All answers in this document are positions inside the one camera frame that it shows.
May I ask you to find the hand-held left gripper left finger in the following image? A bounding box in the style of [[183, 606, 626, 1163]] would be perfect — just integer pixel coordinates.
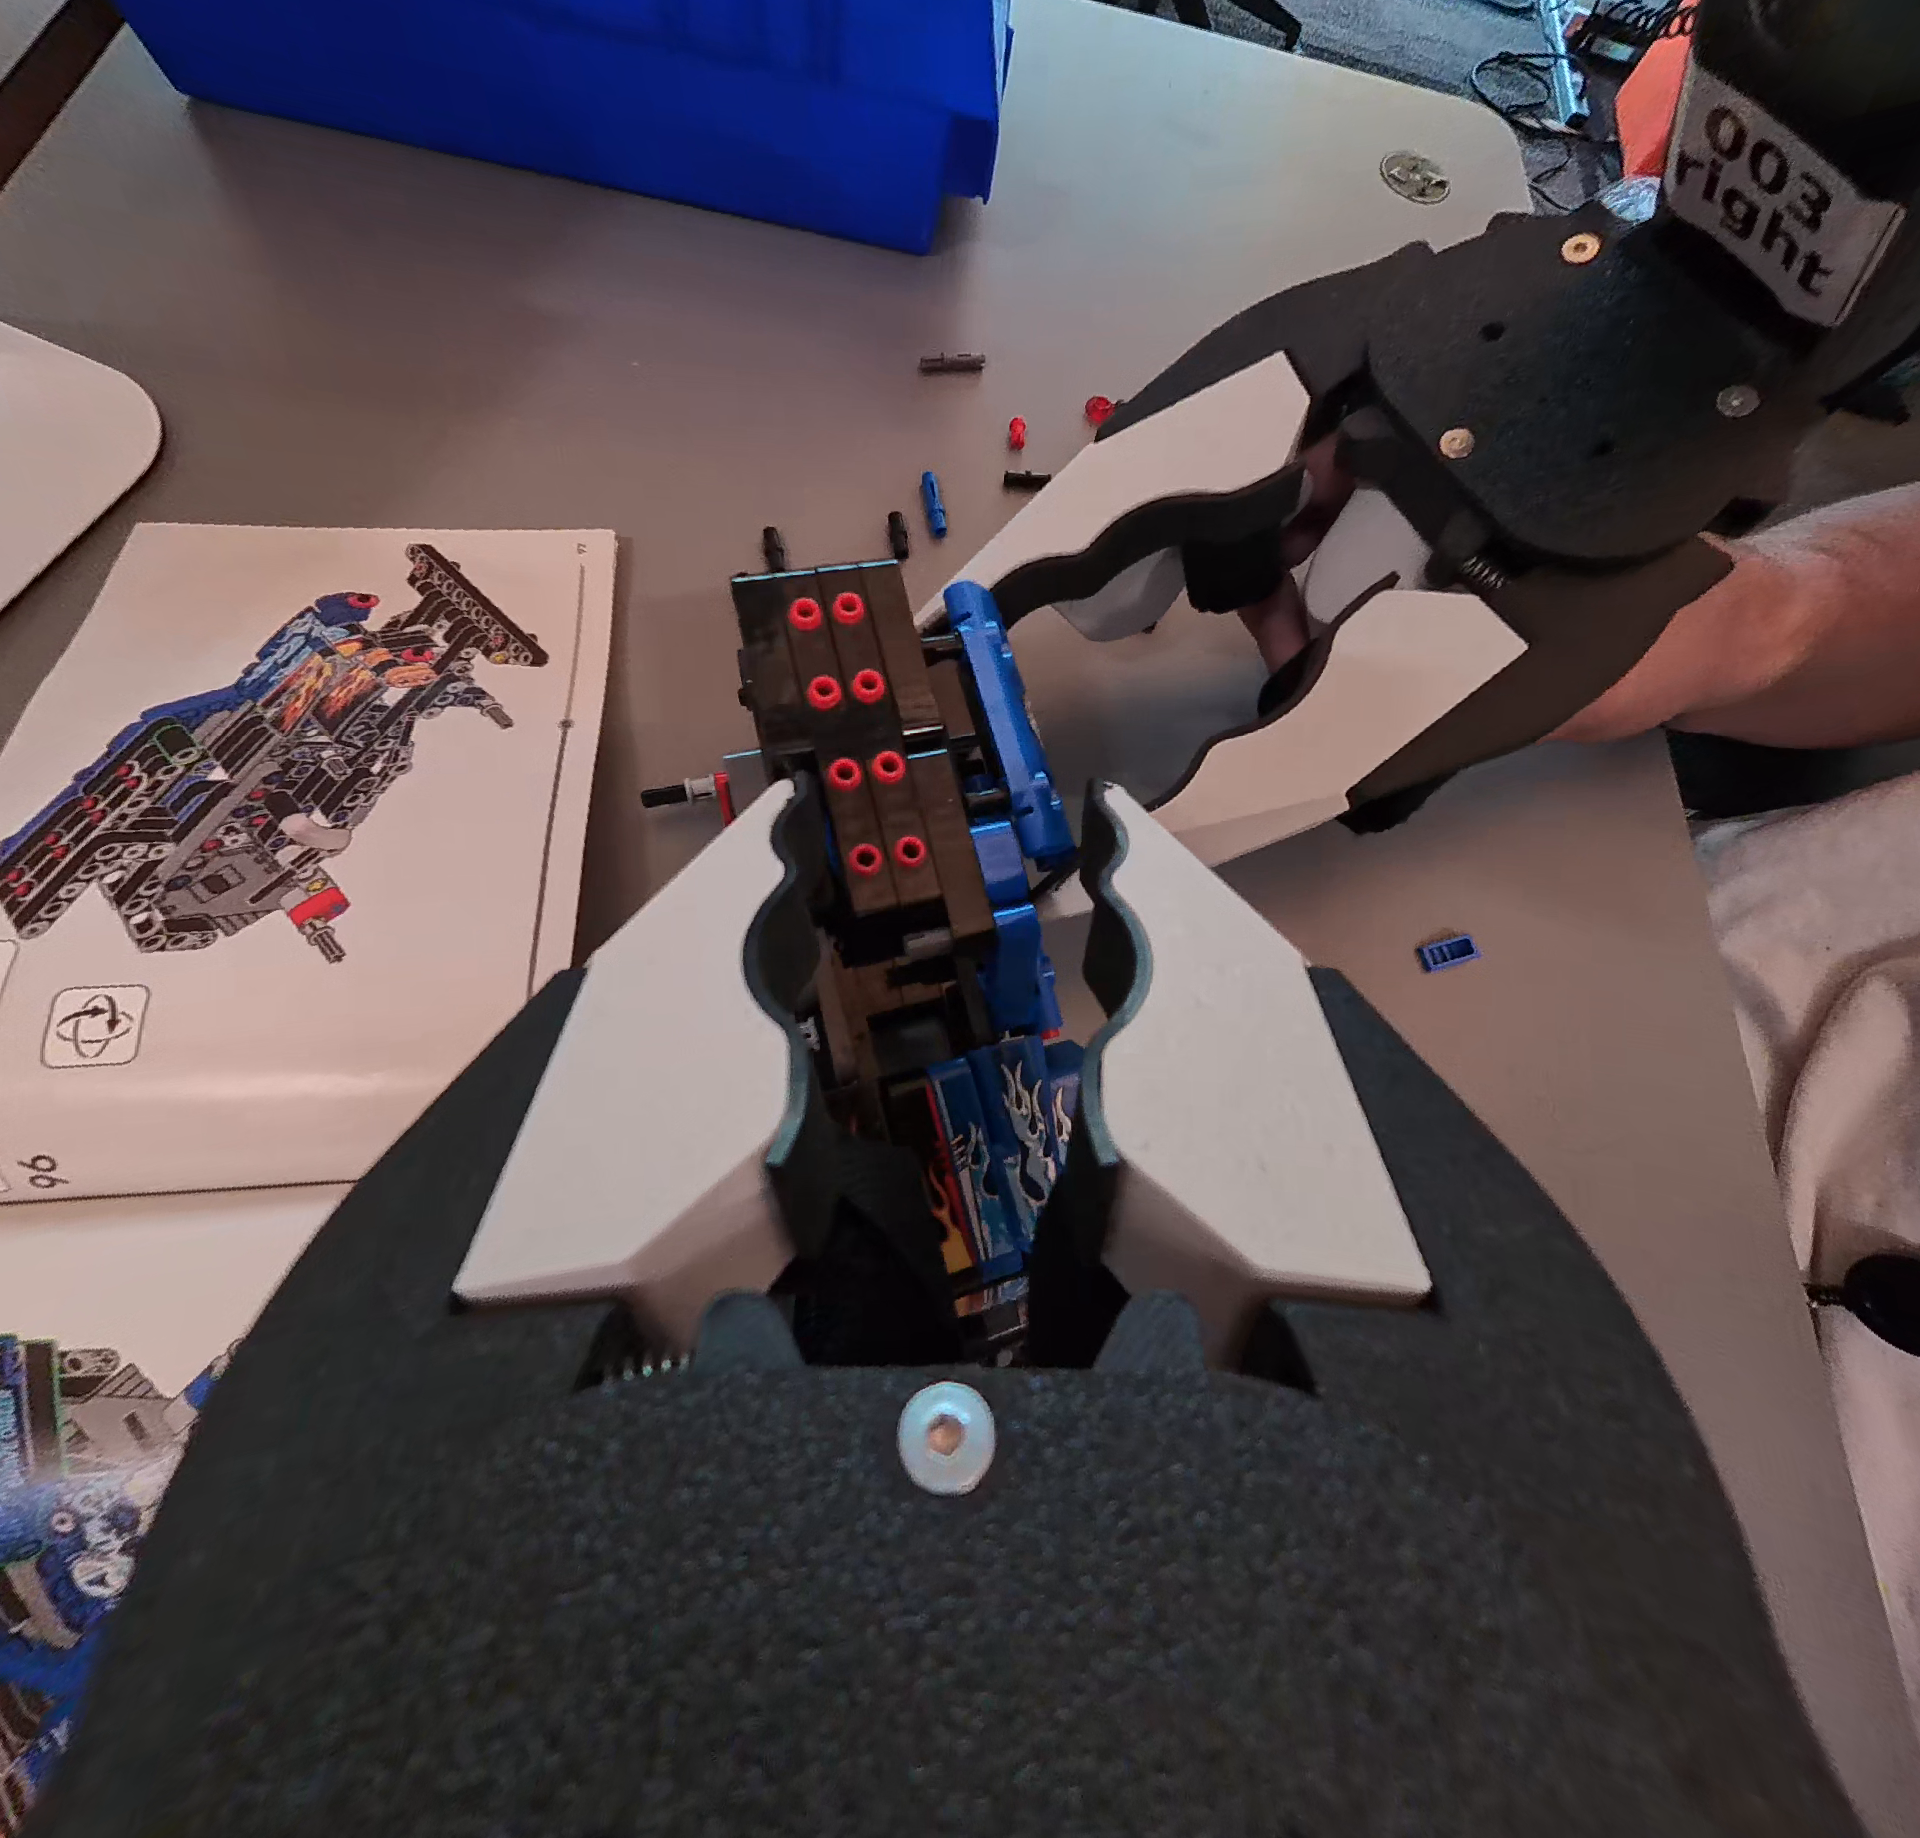
[[450, 777, 845, 1342]]

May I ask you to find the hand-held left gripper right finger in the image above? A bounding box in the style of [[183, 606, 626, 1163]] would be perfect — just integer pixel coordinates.
[[1045, 782, 1436, 1342]]

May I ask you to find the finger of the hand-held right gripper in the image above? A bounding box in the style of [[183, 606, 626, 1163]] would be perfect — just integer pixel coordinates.
[[1131, 586, 1534, 872], [915, 353, 1317, 643]]

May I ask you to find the blue lego panel piece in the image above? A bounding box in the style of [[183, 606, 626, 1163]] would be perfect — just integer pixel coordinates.
[[942, 582, 1078, 863]]

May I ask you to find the black and blue lego truck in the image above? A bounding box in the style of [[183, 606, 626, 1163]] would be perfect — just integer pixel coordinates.
[[643, 513, 1117, 1367]]

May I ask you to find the person's right forearm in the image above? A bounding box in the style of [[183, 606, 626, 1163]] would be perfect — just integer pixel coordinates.
[[1544, 485, 1920, 752]]

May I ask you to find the lego instruction booklet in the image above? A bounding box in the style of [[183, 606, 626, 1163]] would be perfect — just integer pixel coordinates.
[[0, 523, 619, 1210]]

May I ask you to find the person's right hand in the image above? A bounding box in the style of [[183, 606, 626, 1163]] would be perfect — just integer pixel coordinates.
[[1251, 462, 1359, 678]]

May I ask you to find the blue plastic bin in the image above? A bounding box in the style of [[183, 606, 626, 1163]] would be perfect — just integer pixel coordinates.
[[57, 0, 1025, 255]]

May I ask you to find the white adjustable stand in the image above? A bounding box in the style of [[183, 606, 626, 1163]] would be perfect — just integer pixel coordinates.
[[0, 321, 164, 614]]

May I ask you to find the black floor cable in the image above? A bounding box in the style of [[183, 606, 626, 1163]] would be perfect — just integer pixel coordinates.
[[1466, 47, 1594, 134]]

